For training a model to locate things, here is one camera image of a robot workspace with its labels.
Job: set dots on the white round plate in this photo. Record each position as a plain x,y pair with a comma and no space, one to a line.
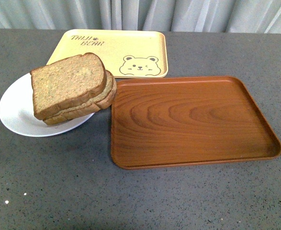
17,112

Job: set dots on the brown wooden tray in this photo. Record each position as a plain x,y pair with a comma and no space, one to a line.
188,121

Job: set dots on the grey pleated curtain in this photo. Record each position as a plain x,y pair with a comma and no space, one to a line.
230,16

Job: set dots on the yellow bear tray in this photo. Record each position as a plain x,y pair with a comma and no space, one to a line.
126,54

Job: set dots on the bread slice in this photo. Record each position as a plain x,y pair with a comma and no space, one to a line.
101,101
66,83

